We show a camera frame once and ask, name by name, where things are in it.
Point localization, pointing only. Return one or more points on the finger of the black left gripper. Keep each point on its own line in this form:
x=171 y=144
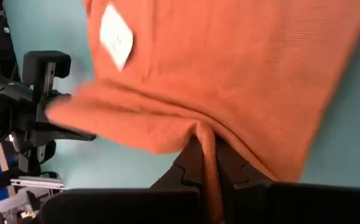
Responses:
x=54 y=97
x=61 y=135

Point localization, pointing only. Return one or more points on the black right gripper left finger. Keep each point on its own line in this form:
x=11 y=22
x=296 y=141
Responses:
x=136 y=208

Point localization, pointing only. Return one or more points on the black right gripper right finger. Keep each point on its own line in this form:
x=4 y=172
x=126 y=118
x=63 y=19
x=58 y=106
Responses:
x=292 y=205

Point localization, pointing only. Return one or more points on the orange towel with white tag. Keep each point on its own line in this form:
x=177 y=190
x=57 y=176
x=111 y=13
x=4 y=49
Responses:
x=230 y=77

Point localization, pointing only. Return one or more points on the silver frame bracket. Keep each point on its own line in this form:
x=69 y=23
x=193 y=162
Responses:
x=38 y=183

